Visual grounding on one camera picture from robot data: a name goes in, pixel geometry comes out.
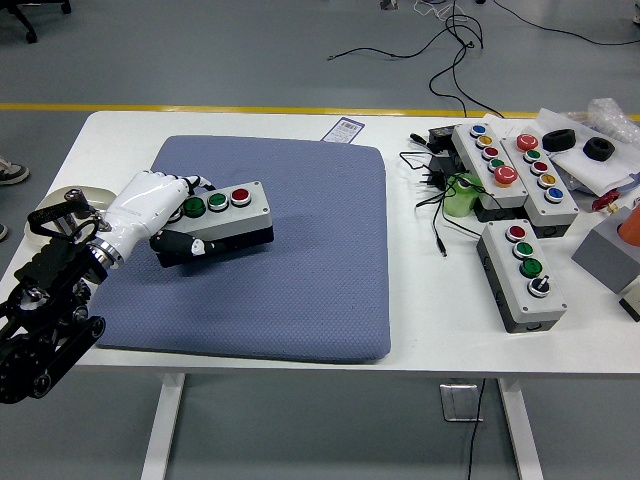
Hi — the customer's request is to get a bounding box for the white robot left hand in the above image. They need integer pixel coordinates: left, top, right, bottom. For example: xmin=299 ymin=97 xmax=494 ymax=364
xmin=103 ymin=169 xmax=227 ymax=259

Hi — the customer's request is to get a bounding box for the grey four-button control box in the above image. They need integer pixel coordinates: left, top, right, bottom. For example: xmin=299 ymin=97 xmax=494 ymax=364
xmin=475 ymin=220 xmax=569 ymax=334
xmin=157 ymin=180 xmax=275 ymax=270

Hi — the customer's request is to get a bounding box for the grey five-button control box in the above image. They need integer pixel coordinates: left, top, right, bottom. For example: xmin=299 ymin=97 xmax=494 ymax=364
xmin=501 ymin=132 xmax=580 ymax=239
xmin=451 ymin=122 xmax=531 ymax=224

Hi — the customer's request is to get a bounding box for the beige shallow dish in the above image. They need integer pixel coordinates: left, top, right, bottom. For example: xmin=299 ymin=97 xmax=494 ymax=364
xmin=24 ymin=186 xmax=116 ymax=246

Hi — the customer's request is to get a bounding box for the person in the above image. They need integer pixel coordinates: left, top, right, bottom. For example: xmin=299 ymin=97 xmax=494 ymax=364
xmin=0 ymin=153 xmax=30 ymax=242

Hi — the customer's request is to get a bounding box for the blue-grey textured mat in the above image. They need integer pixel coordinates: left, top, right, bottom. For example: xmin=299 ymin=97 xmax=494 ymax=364
xmin=93 ymin=134 xmax=392 ymax=365

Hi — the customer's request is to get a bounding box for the purple white barcode tag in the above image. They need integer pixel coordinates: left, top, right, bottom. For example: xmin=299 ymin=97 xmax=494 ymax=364
xmin=321 ymin=116 xmax=366 ymax=145

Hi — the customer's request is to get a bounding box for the white table leg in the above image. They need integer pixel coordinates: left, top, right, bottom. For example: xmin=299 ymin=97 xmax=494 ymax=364
xmin=139 ymin=373 xmax=187 ymax=480
xmin=497 ymin=377 xmax=545 ymax=480

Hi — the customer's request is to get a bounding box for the black office chair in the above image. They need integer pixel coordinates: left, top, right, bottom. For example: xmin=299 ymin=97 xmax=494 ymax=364
xmin=0 ymin=0 xmax=73 ymax=45

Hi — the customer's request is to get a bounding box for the black power adapter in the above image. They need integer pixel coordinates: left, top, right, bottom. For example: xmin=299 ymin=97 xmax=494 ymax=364
xmin=427 ymin=124 xmax=460 ymax=153

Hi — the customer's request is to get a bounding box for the metal floor socket plate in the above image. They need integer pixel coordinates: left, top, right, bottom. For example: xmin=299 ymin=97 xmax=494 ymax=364
xmin=439 ymin=382 xmax=485 ymax=424

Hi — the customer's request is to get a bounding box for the white paper sheet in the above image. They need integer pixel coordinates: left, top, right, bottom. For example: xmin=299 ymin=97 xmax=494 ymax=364
xmin=479 ymin=107 xmax=640 ymax=197

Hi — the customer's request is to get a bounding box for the small red key part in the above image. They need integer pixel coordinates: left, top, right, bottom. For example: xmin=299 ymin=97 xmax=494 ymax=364
xmin=591 ymin=192 xmax=621 ymax=214

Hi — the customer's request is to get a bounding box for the grey block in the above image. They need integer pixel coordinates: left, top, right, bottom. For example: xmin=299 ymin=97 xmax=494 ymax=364
xmin=571 ymin=207 xmax=640 ymax=296

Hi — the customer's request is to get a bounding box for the clear bubble wrap bag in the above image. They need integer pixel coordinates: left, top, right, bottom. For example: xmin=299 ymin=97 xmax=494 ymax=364
xmin=564 ymin=97 xmax=640 ymax=146

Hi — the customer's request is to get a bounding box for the orange cylinder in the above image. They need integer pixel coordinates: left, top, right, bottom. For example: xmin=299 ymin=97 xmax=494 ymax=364
xmin=617 ymin=204 xmax=640 ymax=246

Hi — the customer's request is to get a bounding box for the small white black box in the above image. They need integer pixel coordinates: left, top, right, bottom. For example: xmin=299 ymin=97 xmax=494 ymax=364
xmin=618 ymin=284 xmax=640 ymax=322

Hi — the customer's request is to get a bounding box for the black floor cable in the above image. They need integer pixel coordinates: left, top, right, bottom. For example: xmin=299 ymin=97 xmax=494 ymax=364
xmin=492 ymin=0 xmax=640 ymax=49
xmin=327 ymin=0 xmax=506 ymax=119

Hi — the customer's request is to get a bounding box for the black cord with barrel plug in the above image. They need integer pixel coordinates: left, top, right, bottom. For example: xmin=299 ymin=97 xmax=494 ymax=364
xmin=398 ymin=132 xmax=489 ymax=259

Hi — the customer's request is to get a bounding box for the black wall plug adapter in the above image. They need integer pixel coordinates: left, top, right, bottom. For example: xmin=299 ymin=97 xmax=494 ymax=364
xmin=413 ymin=151 xmax=471 ymax=192

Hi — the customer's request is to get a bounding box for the white floor cable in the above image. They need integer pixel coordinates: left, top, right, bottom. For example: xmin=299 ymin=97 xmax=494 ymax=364
xmin=413 ymin=0 xmax=454 ymax=21

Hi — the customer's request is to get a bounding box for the black hanging power cable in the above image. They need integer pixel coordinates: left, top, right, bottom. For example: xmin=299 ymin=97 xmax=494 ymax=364
xmin=467 ymin=378 xmax=489 ymax=480

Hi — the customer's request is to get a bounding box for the black foam ring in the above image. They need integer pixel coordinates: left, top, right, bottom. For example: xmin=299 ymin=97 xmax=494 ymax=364
xmin=582 ymin=137 xmax=616 ymax=162
xmin=542 ymin=128 xmax=577 ymax=152

